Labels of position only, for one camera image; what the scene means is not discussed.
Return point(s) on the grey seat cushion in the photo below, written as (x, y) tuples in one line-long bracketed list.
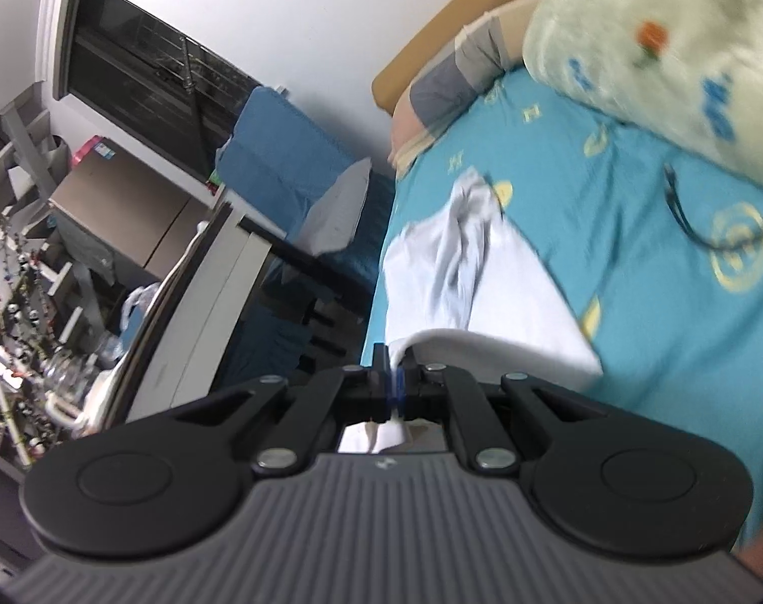
[(332, 222)]

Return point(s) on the turquoise patterned bed sheet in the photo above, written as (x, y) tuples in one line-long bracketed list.
[(658, 252)]

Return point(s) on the grey shelving unit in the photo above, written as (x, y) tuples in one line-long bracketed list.
[(52, 328)]

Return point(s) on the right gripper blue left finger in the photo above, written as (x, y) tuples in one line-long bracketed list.
[(314, 422)]

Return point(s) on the dark window with grille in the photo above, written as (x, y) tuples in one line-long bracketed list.
[(159, 85)]

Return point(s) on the tan headboard cushion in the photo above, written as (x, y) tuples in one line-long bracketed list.
[(393, 79)]

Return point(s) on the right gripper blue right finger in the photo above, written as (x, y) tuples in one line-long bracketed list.
[(467, 411)]

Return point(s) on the white t-shirt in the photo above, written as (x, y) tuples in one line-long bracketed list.
[(463, 287)]

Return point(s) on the blue covered chair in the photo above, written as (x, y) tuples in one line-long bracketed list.
[(281, 163), (290, 326)]

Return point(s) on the striped pillow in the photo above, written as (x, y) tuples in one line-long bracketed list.
[(445, 88)]

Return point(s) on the green fleece cartoon blanket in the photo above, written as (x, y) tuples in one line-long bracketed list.
[(690, 71)]

